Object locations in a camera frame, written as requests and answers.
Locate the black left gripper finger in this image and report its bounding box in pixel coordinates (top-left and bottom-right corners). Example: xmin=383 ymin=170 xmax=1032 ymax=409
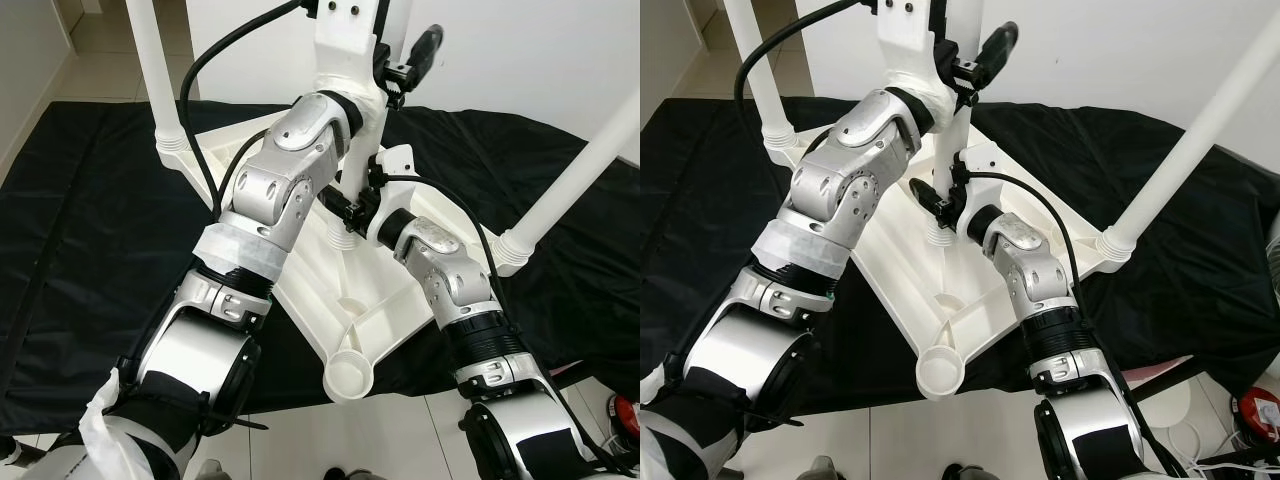
xmin=975 ymin=20 xmax=1021 ymax=86
xmin=405 ymin=25 xmax=444 ymax=86

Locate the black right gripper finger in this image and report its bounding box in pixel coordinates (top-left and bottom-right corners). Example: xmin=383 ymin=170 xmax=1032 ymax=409
xmin=908 ymin=180 xmax=951 ymax=221
xmin=320 ymin=190 xmax=363 ymax=229

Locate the white plastic table leg tube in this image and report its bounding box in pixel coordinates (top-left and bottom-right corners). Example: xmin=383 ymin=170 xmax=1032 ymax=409
xmin=722 ymin=0 xmax=801 ymax=166
xmin=925 ymin=0 xmax=986 ymax=246
xmin=125 ymin=0 xmax=196 ymax=171
xmin=333 ymin=0 xmax=414 ymax=249
xmin=493 ymin=85 xmax=641 ymax=276
xmin=1095 ymin=45 xmax=1280 ymax=266

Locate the white plastic children table top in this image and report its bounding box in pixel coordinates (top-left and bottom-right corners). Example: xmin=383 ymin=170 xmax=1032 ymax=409
xmin=175 ymin=120 xmax=521 ymax=403
xmin=775 ymin=118 xmax=1131 ymax=401

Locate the black tablecloth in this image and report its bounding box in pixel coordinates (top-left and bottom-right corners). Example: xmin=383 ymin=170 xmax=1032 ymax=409
xmin=0 ymin=100 xmax=641 ymax=411
xmin=640 ymin=97 xmax=1280 ymax=401

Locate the pink flat board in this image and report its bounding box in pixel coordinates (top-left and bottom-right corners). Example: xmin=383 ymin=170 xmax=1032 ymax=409
xmin=1130 ymin=360 xmax=1196 ymax=386

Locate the white round stand base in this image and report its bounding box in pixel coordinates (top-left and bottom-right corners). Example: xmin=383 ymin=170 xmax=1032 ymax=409
xmin=1140 ymin=390 xmax=1211 ymax=456

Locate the grey metal table leg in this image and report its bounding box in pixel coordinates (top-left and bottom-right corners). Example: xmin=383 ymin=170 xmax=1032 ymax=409
xmin=0 ymin=440 xmax=41 ymax=471

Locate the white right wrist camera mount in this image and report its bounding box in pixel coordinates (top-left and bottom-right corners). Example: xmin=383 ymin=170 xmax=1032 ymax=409
xmin=955 ymin=140 xmax=1006 ymax=216
xmin=370 ymin=145 xmax=416 ymax=216

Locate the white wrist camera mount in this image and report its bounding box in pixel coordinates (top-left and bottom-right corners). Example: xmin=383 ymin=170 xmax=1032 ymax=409
xmin=305 ymin=0 xmax=396 ymax=121
xmin=370 ymin=145 xmax=416 ymax=216
xmin=955 ymin=140 xmax=1006 ymax=216
xmin=870 ymin=0 xmax=956 ymax=116

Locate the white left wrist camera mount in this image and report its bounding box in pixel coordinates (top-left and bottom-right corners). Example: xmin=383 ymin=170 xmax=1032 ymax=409
xmin=305 ymin=0 xmax=396 ymax=121
xmin=870 ymin=0 xmax=956 ymax=116

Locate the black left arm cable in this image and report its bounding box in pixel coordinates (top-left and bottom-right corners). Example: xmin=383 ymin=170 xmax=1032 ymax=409
xmin=735 ymin=0 xmax=876 ymax=141
xmin=180 ymin=0 xmax=311 ymax=216

